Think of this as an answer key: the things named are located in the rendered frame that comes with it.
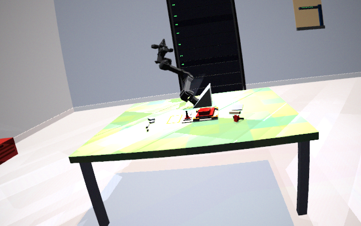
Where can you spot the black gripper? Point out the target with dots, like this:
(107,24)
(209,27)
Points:
(161,45)

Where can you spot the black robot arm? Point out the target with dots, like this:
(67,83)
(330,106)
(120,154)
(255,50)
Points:
(165,64)

